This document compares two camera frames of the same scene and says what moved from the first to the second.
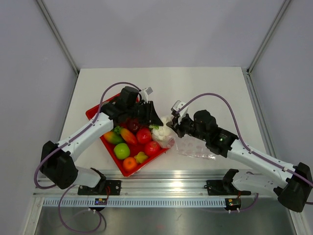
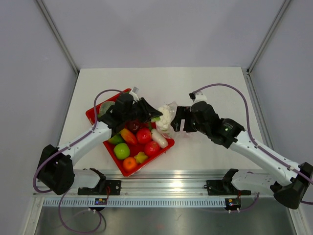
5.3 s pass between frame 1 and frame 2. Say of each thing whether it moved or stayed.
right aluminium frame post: stayed
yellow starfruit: stayed
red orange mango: stayed
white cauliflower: moved
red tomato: stayed
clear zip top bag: moved
